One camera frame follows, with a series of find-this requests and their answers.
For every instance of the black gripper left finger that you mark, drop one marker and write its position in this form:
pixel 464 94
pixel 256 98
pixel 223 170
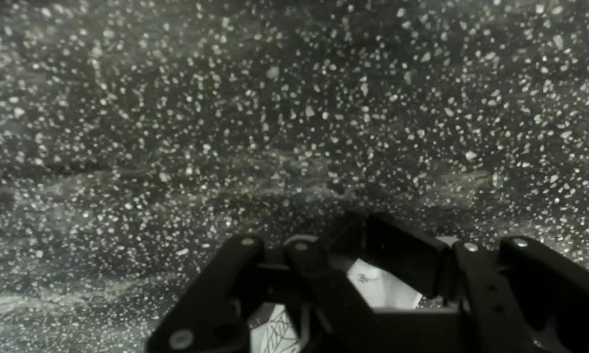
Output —
pixel 209 306

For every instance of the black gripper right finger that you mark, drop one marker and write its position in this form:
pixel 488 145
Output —
pixel 543 300

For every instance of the wide white paper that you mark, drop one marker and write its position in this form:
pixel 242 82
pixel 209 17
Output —
pixel 380 286

